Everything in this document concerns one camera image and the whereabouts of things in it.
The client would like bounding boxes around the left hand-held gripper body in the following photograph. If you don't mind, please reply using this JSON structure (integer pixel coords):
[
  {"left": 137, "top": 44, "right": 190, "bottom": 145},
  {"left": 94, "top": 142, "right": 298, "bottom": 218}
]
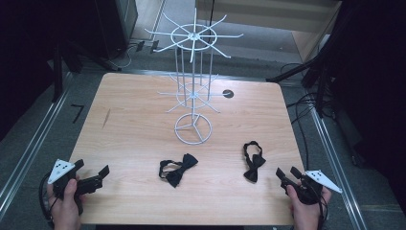
[{"left": 47, "top": 158, "right": 103, "bottom": 216}]

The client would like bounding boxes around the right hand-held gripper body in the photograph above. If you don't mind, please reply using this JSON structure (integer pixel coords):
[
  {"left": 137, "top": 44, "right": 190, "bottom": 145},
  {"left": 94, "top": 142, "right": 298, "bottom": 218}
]
[{"left": 281, "top": 169, "right": 343, "bottom": 206}]

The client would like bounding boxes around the black bow tie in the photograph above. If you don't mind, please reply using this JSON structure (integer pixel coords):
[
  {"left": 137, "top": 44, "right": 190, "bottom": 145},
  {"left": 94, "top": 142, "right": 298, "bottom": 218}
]
[
  {"left": 158, "top": 152, "right": 199, "bottom": 189},
  {"left": 242, "top": 140, "right": 267, "bottom": 184}
]

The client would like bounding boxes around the white wire rack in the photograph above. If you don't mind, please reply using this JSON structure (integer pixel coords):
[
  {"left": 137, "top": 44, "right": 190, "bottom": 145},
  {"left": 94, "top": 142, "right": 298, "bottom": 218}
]
[{"left": 144, "top": 7, "right": 245, "bottom": 147}]

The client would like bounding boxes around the person's right hand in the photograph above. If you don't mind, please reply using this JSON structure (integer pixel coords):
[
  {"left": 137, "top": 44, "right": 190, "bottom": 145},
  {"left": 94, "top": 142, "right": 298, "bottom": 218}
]
[{"left": 285, "top": 183, "right": 332, "bottom": 230}]

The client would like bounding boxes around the person's left hand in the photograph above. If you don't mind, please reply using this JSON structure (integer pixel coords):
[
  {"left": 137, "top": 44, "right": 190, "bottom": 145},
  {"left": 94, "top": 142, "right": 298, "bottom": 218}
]
[{"left": 46, "top": 177, "right": 87, "bottom": 230}]

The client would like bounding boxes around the black metal stand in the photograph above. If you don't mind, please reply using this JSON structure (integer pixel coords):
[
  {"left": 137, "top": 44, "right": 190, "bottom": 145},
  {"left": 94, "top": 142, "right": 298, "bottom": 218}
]
[
  {"left": 51, "top": 37, "right": 123, "bottom": 104},
  {"left": 265, "top": 30, "right": 340, "bottom": 120}
]

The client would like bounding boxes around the beige wooden cabinet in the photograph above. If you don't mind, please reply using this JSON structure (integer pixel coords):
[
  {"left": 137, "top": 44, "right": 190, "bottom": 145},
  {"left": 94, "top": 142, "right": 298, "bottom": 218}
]
[{"left": 290, "top": 0, "right": 343, "bottom": 63}]

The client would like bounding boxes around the dark cabinet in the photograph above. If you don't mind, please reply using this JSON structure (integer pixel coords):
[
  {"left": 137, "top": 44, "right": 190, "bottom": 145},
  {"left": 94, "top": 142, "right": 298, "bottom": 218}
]
[{"left": 95, "top": 0, "right": 139, "bottom": 60}]

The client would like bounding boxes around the aluminium floor rail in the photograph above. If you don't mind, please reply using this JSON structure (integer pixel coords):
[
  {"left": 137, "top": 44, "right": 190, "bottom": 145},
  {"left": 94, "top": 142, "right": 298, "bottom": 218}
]
[
  {"left": 309, "top": 106, "right": 369, "bottom": 230},
  {"left": 0, "top": 72, "right": 74, "bottom": 222}
]

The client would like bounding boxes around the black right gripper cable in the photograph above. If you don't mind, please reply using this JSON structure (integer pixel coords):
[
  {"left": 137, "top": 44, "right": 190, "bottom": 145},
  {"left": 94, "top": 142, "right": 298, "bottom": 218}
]
[{"left": 317, "top": 190, "right": 330, "bottom": 230}]

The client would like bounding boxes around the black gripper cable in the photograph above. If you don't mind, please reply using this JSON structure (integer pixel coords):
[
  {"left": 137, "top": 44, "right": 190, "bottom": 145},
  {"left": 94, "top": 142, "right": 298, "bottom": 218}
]
[
  {"left": 317, "top": 190, "right": 330, "bottom": 230},
  {"left": 38, "top": 172, "right": 56, "bottom": 228}
]

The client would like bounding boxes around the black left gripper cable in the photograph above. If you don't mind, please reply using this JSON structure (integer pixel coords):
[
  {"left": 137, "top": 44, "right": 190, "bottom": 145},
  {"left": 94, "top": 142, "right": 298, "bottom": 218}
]
[{"left": 38, "top": 172, "right": 56, "bottom": 228}]

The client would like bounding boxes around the black floor cable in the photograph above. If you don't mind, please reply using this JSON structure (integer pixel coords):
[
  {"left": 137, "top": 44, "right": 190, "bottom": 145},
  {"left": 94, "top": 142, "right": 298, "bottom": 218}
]
[{"left": 280, "top": 62, "right": 324, "bottom": 172}]

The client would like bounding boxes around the white floor cable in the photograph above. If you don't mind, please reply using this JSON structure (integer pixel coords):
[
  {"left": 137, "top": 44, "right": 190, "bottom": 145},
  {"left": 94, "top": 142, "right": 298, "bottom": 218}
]
[{"left": 109, "top": 43, "right": 139, "bottom": 70}]

